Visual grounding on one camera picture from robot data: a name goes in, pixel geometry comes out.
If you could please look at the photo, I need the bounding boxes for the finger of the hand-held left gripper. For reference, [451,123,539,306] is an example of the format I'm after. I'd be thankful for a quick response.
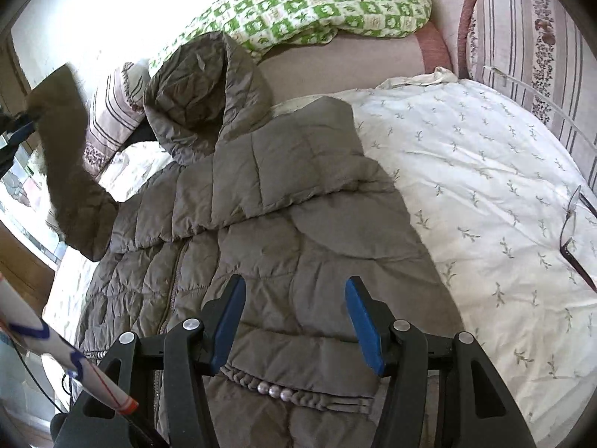
[0,108,38,173]

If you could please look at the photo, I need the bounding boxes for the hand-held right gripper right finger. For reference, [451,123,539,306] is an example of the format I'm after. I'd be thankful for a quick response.
[345,276,528,448]

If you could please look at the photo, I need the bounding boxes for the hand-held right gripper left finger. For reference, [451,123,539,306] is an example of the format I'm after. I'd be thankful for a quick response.
[53,274,246,448]

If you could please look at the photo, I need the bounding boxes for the grey-brown puffer jacket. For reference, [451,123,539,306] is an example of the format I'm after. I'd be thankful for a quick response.
[27,32,467,448]

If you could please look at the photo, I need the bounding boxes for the striped floral pillow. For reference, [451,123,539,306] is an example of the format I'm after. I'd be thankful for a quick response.
[466,0,597,187]
[83,60,152,180]

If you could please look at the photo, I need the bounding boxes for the white floral bed sheet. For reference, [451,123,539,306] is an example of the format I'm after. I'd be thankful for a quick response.
[42,68,597,446]

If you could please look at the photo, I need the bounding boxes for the white tube with blue marks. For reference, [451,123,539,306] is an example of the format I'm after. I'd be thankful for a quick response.
[0,277,140,415]

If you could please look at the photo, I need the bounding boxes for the eyeglasses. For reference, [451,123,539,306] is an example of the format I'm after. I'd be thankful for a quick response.
[557,184,597,295]

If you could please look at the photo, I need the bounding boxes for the pink upholstered headboard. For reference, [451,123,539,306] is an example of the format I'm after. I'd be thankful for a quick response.
[259,0,495,103]

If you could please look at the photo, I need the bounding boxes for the green checkered pillow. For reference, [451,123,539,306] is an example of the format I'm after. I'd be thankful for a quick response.
[148,0,432,78]

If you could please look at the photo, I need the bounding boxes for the thin black cable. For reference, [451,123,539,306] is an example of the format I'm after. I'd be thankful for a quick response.
[14,336,75,412]

